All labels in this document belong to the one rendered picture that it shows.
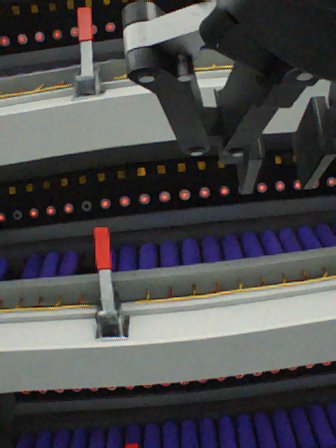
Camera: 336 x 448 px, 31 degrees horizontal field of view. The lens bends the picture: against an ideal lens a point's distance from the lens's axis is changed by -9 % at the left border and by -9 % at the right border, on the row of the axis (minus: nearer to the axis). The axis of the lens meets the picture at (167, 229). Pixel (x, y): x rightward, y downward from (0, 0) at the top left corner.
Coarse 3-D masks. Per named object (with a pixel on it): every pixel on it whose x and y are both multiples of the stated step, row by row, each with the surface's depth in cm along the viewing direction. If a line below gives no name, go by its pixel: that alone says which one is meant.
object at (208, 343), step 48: (0, 240) 67; (0, 336) 53; (48, 336) 52; (144, 336) 51; (192, 336) 50; (240, 336) 50; (288, 336) 50; (0, 384) 52; (48, 384) 52; (96, 384) 52; (144, 384) 52
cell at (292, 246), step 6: (288, 228) 64; (282, 234) 63; (288, 234) 62; (294, 234) 63; (282, 240) 63; (288, 240) 61; (294, 240) 61; (288, 246) 60; (294, 246) 60; (300, 246) 60; (288, 252) 59
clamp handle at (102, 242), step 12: (96, 228) 53; (108, 228) 54; (96, 240) 53; (108, 240) 53; (96, 252) 53; (108, 252) 53; (108, 264) 52; (108, 276) 52; (108, 288) 52; (108, 300) 52
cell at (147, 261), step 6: (144, 246) 64; (150, 246) 64; (144, 252) 63; (150, 252) 62; (156, 252) 63; (144, 258) 61; (150, 258) 61; (156, 258) 62; (144, 264) 60; (150, 264) 60; (156, 264) 61
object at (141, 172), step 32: (160, 160) 65; (192, 160) 65; (288, 160) 65; (0, 192) 66; (32, 192) 66; (64, 192) 66; (96, 192) 66; (128, 192) 66; (160, 192) 66; (192, 192) 66; (256, 192) 66; (288, 192) 66; (320, 192) 66; (0, 224) 67; (32, 224) 67
